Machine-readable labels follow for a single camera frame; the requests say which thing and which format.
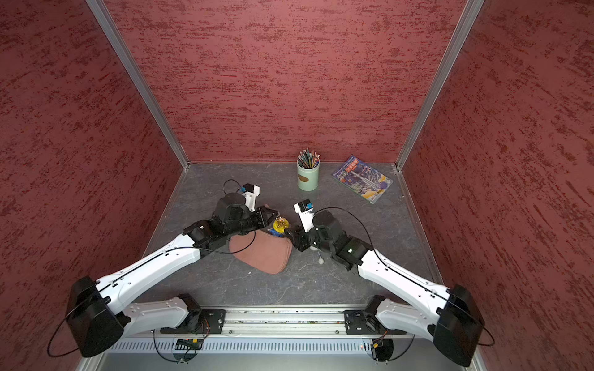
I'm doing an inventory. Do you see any bundle of coloured pencils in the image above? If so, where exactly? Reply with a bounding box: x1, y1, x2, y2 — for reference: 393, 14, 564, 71
297, 148, 320, 169

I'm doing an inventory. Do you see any white cloud plush charm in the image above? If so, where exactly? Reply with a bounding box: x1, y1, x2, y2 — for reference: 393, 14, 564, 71
309, 247, 325, 265

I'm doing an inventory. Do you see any mint green pencil cup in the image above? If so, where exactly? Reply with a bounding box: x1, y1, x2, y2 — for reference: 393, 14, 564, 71
297, 160, 320, 192

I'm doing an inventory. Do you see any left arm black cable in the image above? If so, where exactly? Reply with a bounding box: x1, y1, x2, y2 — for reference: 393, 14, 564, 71
45, 178, 258, 359

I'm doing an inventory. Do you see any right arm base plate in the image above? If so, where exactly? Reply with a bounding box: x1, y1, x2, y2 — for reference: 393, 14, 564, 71
343, 310, 406, 336

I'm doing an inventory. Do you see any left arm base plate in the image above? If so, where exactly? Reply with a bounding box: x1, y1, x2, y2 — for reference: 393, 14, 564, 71
159, 309, 227, 335

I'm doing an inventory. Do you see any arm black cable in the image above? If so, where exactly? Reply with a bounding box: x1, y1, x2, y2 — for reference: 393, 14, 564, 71
312, 206, 496, 348
45, 178, 258, 359

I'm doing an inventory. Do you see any yellow duck keychain decoration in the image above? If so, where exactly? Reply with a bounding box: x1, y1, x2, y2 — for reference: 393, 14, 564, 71
269, 216, 290, 237

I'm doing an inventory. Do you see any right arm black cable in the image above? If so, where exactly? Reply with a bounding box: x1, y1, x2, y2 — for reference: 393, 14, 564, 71
312, 206, 496, 348

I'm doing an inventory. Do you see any corner aluminium post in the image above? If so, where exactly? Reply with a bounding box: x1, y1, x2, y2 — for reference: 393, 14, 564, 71
395, 0, 484, 173
86, 0, 191, 172

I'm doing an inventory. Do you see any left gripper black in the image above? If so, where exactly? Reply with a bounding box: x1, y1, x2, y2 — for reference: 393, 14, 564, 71
225, 206, 278, 237

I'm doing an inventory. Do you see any colourful comic book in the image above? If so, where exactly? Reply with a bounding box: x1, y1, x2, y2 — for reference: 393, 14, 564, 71
332, 155, 393, 204

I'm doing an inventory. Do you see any right corner aluminium post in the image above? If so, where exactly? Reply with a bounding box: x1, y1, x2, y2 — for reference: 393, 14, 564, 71
395, 0, 484, 173

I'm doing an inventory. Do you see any left corner aluminium post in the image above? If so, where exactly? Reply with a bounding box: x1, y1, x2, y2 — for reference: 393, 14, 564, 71
86, 0, 191, 172

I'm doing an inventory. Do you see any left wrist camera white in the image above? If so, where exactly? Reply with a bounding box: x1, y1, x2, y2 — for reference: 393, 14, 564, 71
239, 183, 261, 213

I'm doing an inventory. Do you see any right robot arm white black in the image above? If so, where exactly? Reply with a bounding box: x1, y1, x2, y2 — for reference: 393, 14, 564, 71
285, 204, 486, 367

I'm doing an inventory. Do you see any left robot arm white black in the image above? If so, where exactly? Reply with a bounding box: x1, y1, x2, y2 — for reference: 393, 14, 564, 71
65, 193, 279, 358

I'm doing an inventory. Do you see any pink suede shoulder bag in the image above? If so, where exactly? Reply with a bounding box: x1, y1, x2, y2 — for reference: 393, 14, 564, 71
229, 230, 293, 275

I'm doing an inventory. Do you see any aluminium front rail frame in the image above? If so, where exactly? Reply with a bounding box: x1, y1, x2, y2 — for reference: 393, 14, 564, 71
90, 305, 484, 370

